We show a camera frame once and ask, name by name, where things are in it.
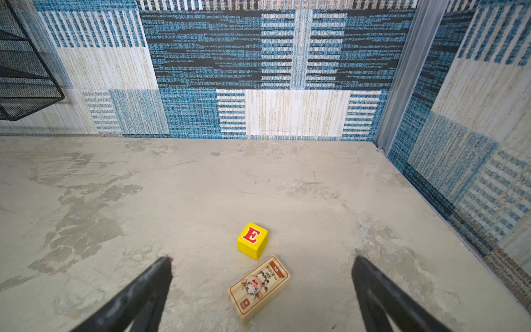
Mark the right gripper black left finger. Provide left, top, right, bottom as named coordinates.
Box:
left=73, top=256, right=173, bottom=331

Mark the yellow letter E cube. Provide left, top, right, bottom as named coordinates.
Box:
left=236, top=223, right=268, bottom=260

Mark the cow picture wood block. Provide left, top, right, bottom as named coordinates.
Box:
left=228, top=255, right=292, bottom=324

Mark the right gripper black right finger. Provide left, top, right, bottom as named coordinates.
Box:
left=351, top=255, right=449, bottom=331

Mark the black wire mesh shelf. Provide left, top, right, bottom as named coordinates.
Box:
left=1, top=1, right=65, bottom=121

